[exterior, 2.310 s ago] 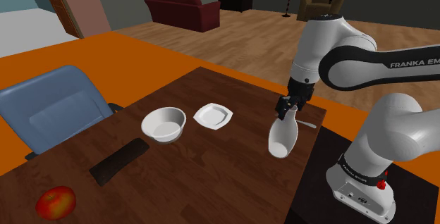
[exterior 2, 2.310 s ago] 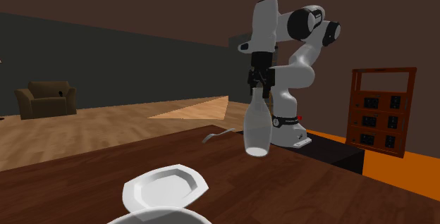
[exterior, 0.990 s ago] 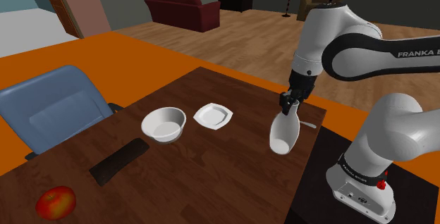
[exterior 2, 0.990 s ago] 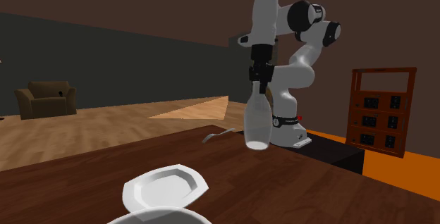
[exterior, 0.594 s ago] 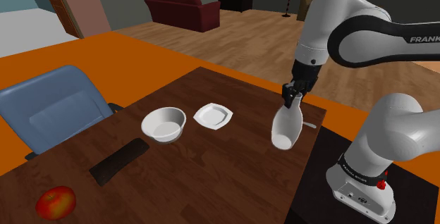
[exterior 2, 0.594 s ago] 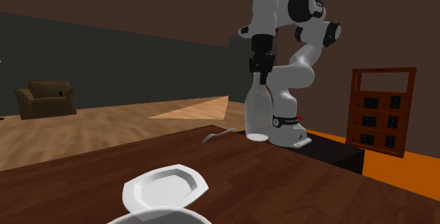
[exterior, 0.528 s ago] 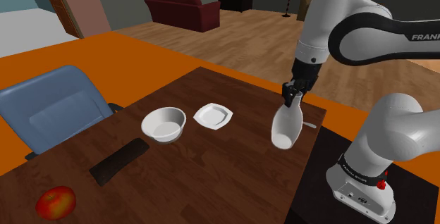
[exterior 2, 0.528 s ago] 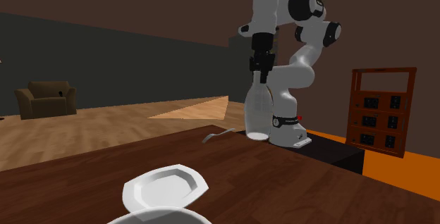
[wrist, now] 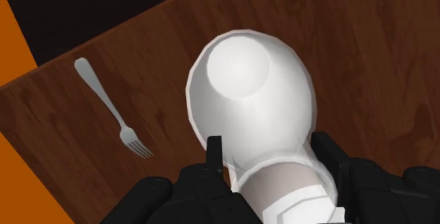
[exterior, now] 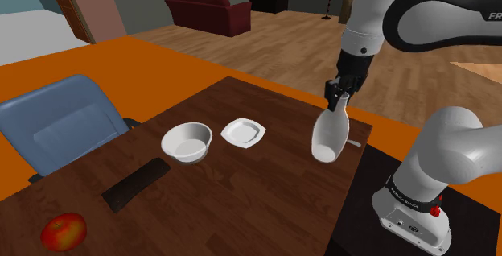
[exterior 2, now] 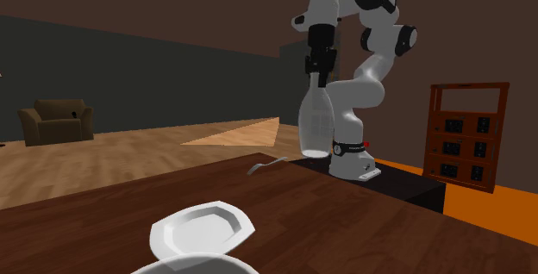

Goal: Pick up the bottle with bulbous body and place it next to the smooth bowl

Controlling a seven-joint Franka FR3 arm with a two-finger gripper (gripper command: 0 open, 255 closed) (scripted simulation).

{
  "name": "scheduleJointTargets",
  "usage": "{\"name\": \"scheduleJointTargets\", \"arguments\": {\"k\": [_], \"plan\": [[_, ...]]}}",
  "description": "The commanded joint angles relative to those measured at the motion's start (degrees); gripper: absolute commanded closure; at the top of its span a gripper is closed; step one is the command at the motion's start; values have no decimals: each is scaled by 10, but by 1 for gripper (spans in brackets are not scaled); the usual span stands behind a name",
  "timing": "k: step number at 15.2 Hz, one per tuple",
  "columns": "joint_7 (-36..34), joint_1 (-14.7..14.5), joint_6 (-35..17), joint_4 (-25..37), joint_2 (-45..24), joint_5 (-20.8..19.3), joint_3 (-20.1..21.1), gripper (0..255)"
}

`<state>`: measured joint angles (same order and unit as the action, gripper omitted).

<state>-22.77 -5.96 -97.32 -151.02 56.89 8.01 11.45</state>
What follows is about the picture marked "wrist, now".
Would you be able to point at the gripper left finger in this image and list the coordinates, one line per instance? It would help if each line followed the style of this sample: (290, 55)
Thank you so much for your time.
(203, 192)

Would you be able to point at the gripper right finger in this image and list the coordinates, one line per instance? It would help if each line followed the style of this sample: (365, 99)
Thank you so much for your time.
(378, 192)

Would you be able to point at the white cup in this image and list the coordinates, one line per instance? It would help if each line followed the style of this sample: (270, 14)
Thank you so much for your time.
(252, 113)

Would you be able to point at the silver fork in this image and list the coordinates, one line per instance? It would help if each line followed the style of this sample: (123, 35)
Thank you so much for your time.
(104, 97)

